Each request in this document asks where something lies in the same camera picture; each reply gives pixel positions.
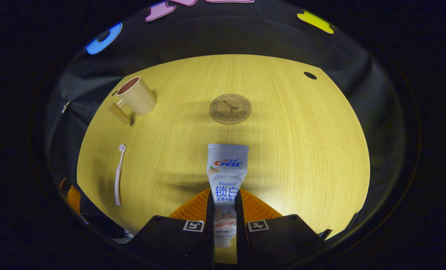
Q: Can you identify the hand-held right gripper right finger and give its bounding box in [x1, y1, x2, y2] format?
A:
[236, 189, 333, 269]

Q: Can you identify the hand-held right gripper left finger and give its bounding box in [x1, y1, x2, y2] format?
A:
[127, 189, 214, 269]

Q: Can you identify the white toothbrush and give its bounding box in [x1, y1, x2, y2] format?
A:
[114, 144, 127, 206]

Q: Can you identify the white toothpaste tube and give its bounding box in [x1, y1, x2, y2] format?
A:
[207, 144, 249, 249]

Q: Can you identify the beige cup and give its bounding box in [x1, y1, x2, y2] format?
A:
[108, 76, 157, 126]

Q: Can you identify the round brown coaster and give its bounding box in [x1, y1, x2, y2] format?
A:
[210, 93, 252, 125]

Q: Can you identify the black backdrop cloth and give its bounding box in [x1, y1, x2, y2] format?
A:
[45, 0, 418, 240]

